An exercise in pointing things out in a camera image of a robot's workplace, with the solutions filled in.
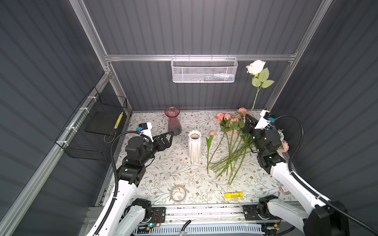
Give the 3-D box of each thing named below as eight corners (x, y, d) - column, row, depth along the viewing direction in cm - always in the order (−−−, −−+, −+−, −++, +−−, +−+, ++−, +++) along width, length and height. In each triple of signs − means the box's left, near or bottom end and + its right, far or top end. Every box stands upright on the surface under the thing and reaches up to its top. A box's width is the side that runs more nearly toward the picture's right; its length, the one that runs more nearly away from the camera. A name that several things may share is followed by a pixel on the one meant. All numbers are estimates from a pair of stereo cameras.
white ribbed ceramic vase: (189, 162, 94) (188, 142, 76) (189, 151, 99) (188, 130, 81) (200, 161, 94) (201, 142, 76) (199, 151, 99) (201, 130, 81)
